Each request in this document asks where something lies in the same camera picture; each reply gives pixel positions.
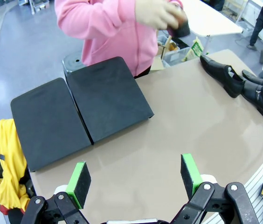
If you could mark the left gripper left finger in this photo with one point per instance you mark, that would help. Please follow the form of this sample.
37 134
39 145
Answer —
81 186

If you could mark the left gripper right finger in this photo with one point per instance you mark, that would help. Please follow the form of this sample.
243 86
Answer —
189 177

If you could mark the black pointed dress shoe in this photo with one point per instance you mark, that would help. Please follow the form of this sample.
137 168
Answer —
217 70
255 93

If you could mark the black perforated leather loafer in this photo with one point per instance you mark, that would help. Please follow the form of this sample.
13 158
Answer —
181 31

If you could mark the person's right forearm pink sleeve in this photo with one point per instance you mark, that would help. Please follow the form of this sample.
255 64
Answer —
103 18

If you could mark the person's right hand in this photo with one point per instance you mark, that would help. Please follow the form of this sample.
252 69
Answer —
154 12

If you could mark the yellow cloth garment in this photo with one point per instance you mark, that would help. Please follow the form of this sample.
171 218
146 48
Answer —
8 151

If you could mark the green snack bag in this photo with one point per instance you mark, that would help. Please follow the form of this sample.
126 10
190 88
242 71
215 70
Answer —
195 49

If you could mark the large white table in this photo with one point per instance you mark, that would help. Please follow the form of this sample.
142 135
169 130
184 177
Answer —
210 18

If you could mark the clear plastic bin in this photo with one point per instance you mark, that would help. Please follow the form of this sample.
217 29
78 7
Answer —
175 57

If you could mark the brown cardboard box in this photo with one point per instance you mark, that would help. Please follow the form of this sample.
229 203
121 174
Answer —
158 64

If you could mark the pink hoodie torso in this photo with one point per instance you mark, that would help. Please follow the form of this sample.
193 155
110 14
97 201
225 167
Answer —
122 53

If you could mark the metal storage rack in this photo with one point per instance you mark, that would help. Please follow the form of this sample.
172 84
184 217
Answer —
38 5

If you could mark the grey slotted table frame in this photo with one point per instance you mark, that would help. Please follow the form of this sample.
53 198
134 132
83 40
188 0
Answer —
257 186

